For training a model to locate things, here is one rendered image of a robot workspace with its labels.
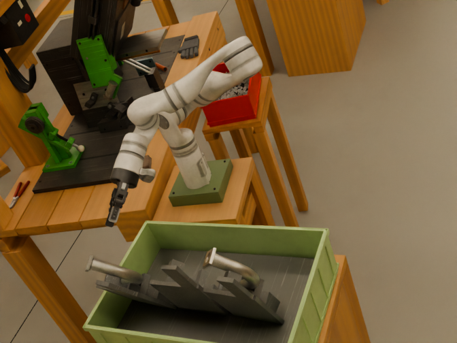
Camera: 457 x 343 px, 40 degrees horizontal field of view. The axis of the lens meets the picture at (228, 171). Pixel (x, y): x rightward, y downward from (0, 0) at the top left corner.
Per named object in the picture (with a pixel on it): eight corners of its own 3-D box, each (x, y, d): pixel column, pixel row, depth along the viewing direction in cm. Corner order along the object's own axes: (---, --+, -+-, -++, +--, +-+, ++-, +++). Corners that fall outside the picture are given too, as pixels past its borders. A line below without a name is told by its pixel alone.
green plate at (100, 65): (124, 78, 266) (108, 30, 258) (116, 84, 258) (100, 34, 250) (100, 82, 269) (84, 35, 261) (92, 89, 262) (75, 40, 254)
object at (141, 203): (226, 35, 336) (217, 10, 327) (160, 239, 225) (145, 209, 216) (202, 40, 341) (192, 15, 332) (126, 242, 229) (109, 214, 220)
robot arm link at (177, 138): (166, 111, 196) (184, 154, 206) (184, 94, 201) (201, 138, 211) (145, 109, 202) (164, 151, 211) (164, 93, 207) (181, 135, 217)
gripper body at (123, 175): (111, 169, 172) (101, 201, 170) (115, 162, 164) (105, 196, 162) (138, 177, 174) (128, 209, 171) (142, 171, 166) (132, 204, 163)
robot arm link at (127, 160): (155, 177, 166) (161, 156, 168) (114, 165, 164) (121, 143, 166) (149, 184, 175) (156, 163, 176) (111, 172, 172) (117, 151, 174)
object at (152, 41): (168, 34, 273) (166, 28, 272) (160, 52, 261) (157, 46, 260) (91, 51, 286) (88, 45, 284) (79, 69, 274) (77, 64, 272)
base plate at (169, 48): (186, 37, 318) (184, 34, 317) (127, 180, 236) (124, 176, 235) (113, 53, 331) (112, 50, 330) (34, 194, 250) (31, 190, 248)
